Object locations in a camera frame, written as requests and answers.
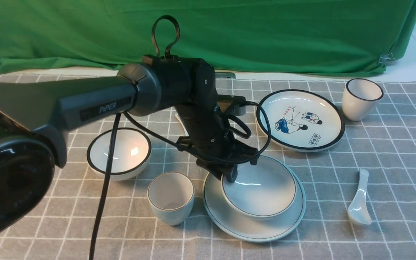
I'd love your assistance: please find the plain white ceramic spoon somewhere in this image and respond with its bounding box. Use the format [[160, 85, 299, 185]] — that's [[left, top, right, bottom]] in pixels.
[[347, 168, 372, 225]]

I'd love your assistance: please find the illustrated black-rimmed plate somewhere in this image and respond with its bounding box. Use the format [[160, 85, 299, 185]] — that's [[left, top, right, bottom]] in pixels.
[[256, 89, 345, 152]]

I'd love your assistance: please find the black-rimmed white bowl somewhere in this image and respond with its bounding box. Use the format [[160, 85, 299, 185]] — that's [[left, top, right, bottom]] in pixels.
[[86, 128, 152, 181]]

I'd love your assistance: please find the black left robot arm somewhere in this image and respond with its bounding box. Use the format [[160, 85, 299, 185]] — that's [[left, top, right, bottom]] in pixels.
[[0, 55, 260, 232]]

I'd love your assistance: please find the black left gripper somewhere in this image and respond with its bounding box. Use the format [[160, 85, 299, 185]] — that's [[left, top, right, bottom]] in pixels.
[[176, 104, 259, 184]]

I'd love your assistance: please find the black-rimmed white cup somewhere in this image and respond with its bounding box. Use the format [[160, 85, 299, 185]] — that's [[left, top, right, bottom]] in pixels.
[[342, 78, 384, 121]]

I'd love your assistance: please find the metal binder clip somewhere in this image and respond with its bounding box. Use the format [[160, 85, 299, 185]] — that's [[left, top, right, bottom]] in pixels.
[[378, 53, 396, 66]]

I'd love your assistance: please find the green-rimmed white plate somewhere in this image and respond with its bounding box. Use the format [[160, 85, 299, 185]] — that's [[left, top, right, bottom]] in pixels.
[[203, 167, 307, 243]]

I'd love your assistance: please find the white spoon with label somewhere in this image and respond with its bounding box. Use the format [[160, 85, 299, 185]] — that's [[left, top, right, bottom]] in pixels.
[[175, 113, 188, 135]]

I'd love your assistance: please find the grey checked tablecloth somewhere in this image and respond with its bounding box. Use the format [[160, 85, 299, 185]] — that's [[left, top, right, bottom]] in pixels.
[[0, 81, 416, 260]]

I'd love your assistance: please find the green-rimmed white bowl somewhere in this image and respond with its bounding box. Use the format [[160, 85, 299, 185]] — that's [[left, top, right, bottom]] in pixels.
[[221, 155, 298, 218]]

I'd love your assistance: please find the green-rimmed white cup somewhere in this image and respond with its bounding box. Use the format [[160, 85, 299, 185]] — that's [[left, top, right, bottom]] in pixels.
[[147, 172, 195, 226]]

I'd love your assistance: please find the green backdrop cloth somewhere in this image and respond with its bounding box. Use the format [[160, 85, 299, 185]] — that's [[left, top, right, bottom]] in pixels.
[[0, 0, 416, 77]]

